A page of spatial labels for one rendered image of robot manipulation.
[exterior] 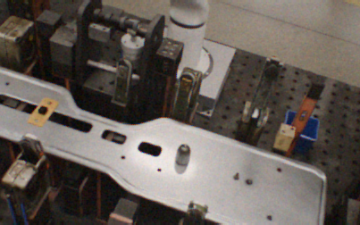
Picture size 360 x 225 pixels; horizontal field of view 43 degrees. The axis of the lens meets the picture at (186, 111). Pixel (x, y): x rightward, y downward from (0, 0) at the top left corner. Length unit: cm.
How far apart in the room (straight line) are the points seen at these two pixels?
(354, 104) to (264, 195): 85
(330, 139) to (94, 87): 83
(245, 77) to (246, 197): 79
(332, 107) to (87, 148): 99
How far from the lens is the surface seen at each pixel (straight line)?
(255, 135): 109
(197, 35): 143
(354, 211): 107
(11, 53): 121
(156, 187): 97
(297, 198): 103
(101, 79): 122
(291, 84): 174
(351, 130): 167
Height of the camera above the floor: 181
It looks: 47 degrees down
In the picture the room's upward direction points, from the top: 12 degrees clockwise
